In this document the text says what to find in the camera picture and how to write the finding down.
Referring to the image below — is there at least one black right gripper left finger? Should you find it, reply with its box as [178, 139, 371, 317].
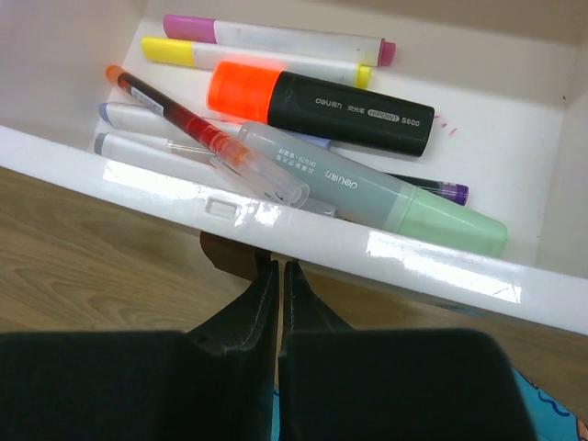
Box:
[187, 261, 279, 356]

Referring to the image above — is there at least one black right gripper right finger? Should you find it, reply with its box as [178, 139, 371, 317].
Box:
[281, 262, 353, 349]

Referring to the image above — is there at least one brown top drawer pull tab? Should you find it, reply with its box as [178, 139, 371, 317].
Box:
[199, 232, 271, 281]

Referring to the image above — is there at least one green transparent highlighter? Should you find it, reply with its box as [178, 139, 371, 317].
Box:
[237, 122, 507, 257]

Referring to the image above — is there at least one red transparent pen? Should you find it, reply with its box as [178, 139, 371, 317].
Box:
[105, 64, 310, 208]

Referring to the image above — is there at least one purple dark marker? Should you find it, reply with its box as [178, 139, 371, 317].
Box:
[389, 173, 469, 206]

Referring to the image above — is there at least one black orange highlighter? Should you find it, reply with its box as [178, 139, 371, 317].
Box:
[207, 62, 435, 157]

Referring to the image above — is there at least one white marker grey cap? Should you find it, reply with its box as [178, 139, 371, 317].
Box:
[93, 132, 341, 220]

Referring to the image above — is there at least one white marker lilac cap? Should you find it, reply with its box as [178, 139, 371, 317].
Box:
[98, 102, 331, 150]

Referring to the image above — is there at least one white marker pink cap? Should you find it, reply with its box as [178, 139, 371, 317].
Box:
[163, 14, 397, 67]

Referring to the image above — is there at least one white marker yellow cap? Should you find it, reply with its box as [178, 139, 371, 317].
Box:
[141, 37, 372, 89]

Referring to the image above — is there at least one white three-drawer organizer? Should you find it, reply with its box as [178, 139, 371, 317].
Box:
[0, 0, 588, 336]

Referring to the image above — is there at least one blue shark print cloth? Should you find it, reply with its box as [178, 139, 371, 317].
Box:
[270, 302, 588, 441]

